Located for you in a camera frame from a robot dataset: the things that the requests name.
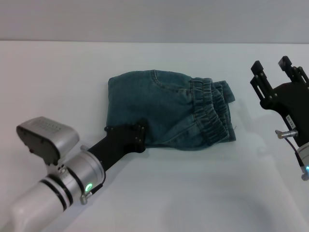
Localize blue denim shorts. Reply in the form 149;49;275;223
107;69;238;151

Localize right arm cable with plug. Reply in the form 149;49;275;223
275;129;309;181

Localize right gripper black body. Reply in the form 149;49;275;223
259;82;309;147

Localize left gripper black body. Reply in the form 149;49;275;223
87;123;147;172

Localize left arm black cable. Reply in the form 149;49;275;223
80;173;107;205

